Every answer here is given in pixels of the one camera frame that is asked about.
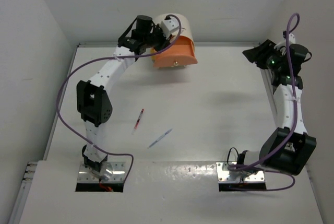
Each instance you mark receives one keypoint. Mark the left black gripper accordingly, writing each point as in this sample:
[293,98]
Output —
[164,41]

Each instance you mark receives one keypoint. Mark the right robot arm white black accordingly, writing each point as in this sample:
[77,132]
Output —
[289,147]

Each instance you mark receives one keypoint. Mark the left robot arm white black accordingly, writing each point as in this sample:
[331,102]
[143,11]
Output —
[93,102]

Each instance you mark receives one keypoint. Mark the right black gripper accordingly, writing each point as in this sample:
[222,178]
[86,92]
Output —
[266,49]

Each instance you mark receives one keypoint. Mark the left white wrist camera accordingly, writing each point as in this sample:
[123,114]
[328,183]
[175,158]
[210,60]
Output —
[169,26]

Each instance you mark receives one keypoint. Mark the cream three-drawer storage cabinet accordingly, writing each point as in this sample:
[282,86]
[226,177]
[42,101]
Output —
[182,53]

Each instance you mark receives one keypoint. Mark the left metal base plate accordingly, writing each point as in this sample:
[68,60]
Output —
[111,172]

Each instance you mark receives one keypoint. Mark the red pen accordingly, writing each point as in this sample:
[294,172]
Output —
[138,120]

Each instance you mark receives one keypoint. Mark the metal base plate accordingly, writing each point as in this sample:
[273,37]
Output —
[226,176]
[111,172]

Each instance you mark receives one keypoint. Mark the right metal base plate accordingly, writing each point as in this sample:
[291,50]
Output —
[226,176]

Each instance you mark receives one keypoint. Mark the blue pen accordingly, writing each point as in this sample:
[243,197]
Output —
[159,138]

